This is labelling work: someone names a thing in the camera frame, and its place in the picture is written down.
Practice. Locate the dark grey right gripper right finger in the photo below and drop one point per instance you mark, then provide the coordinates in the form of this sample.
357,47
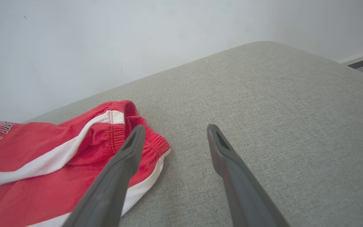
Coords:
247,201

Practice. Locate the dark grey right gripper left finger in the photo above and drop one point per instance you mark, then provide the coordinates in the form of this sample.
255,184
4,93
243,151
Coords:
112,195

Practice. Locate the red shorts with white stripe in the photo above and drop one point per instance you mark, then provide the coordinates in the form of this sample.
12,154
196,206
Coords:
27,148

